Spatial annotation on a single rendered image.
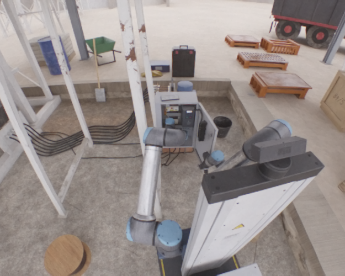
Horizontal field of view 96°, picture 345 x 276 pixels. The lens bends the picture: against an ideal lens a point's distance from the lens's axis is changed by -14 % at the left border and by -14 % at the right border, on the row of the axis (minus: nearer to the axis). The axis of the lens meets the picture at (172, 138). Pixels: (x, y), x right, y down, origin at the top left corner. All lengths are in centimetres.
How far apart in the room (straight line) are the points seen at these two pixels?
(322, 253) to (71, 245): 246
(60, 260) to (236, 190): 198
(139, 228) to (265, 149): 92
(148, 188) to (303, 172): 84
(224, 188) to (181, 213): 191
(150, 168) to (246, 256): 159
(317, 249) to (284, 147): 191
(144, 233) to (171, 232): 16
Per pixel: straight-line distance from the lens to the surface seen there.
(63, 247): 224
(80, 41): 616
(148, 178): 111
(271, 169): 45
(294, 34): 961
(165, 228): 114
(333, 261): 235
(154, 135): 112
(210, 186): 42
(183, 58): 412
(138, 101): 129
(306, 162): 58
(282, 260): 247
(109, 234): 234
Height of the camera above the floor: 213
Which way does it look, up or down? 43 degrees down
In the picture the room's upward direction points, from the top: straight up
